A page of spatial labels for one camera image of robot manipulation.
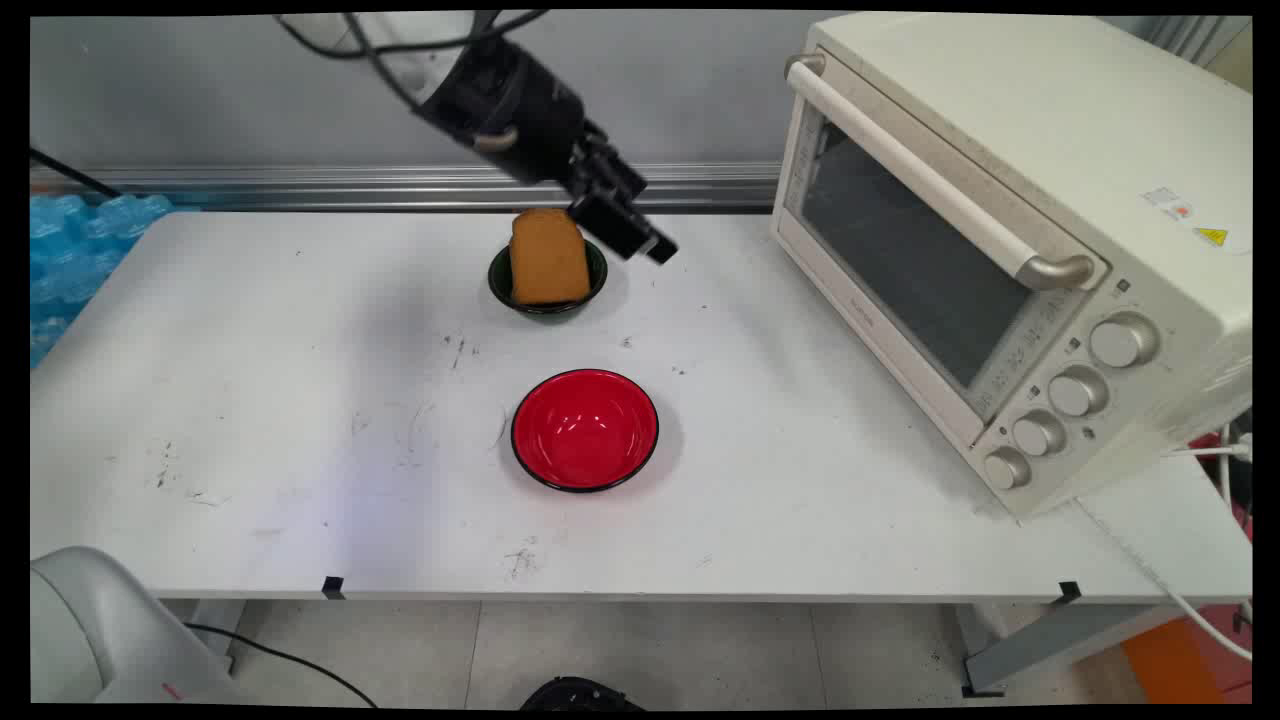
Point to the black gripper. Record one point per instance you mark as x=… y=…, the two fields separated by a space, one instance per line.
x=520 y=110

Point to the cream glass oven door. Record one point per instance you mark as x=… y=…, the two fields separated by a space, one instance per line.
x=900 y=250

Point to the brown bread slice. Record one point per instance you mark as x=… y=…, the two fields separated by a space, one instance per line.
x=548 y=260

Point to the dark green bowl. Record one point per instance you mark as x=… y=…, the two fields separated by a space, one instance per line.
x=545 y=309

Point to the red bowl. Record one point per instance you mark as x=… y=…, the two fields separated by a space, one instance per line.
x=585 y=430

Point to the cream toaster oven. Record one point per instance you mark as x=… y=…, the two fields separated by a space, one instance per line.
x=1050 y=110

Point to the small silver oven knob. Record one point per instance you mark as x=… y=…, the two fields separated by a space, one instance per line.
x=1006 y=468

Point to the black tape piece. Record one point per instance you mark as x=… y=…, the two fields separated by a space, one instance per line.
x=333 y=588
x=1069 y=591

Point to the black round floor object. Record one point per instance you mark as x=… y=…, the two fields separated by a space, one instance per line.
x=580 y=694

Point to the large silver oven knob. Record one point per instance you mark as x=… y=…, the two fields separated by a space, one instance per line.
x=1122 y=340

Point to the blue plastic bubble wrap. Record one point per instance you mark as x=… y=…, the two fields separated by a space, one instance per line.
x=75 y=260

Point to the white label sticker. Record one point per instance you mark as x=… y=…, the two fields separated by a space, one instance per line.
x=1168 y=203

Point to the grey table leg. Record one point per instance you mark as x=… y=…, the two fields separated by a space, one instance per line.
x=215 y=630

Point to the grey ribbed panel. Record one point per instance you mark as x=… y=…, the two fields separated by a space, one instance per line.
x=1190 y=40

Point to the yellow warning sticker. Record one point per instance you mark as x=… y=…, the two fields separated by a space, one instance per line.
x=1211 y=237

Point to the grey table brace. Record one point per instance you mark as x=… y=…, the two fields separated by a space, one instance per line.
x=1060 y=640

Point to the red object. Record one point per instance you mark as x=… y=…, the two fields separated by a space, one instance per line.
x=1205 y=440

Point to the orange box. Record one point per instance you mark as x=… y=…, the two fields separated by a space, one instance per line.
x=1170 y=660

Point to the aluminium profile rail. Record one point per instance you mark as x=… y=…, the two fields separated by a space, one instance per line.
x=300 y=188

